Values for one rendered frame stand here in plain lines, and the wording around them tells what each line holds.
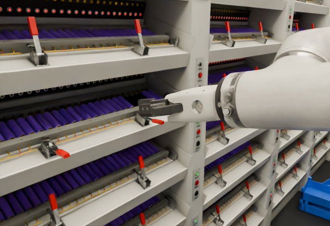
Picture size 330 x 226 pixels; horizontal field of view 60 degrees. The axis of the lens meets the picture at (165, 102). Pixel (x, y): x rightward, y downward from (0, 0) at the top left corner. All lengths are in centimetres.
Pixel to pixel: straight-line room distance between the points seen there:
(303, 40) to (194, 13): 50
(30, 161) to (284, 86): 49
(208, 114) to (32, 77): 34
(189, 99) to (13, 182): 38
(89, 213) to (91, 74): 35
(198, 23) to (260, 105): 55
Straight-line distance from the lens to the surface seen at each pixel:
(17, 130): 70
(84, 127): 72
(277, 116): 38
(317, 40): 44
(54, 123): 72
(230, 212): 145
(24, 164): 64
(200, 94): 43
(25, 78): 59
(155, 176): 91
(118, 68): 69
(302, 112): 37
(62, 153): 60
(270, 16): 151
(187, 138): 94
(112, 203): 82
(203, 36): 92
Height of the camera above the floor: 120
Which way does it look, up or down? 15 degrees down
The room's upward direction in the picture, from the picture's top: straight up
